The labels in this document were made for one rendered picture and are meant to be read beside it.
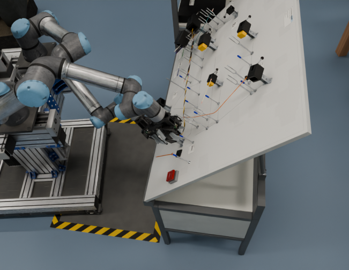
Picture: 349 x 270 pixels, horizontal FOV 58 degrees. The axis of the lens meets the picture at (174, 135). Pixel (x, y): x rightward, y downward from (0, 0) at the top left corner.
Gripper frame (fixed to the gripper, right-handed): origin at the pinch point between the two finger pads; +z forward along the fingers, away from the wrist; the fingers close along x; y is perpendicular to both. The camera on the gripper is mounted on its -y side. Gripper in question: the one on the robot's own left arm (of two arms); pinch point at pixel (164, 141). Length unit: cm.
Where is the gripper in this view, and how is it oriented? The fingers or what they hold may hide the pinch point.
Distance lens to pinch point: 173.6
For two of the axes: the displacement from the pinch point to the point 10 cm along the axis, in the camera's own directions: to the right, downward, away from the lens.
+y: -0.1, 3.7, -9.3
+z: 6.6, 7.0, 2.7
